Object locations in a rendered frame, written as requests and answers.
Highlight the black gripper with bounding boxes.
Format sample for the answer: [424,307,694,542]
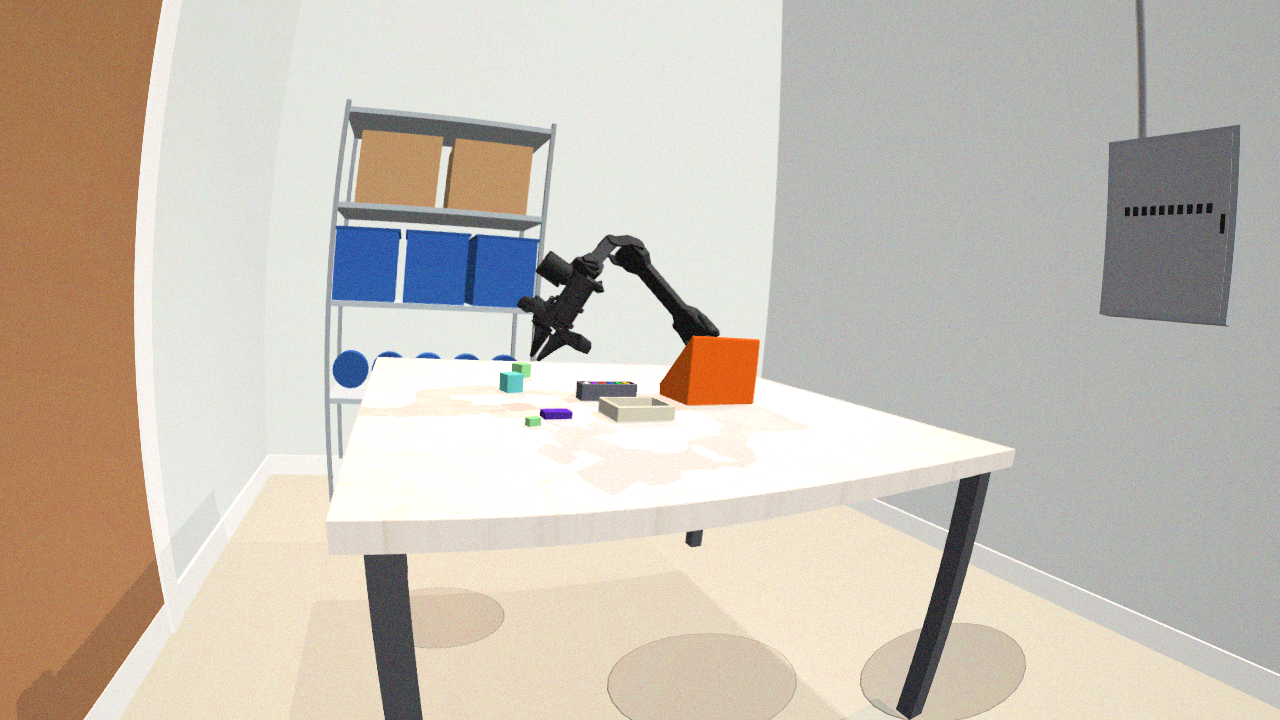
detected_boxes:
[516,291,591,363]

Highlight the teal cube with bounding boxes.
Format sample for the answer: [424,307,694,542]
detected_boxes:
[499,372,524,393]

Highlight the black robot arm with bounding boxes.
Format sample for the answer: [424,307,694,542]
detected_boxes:
[536,234,721,345]

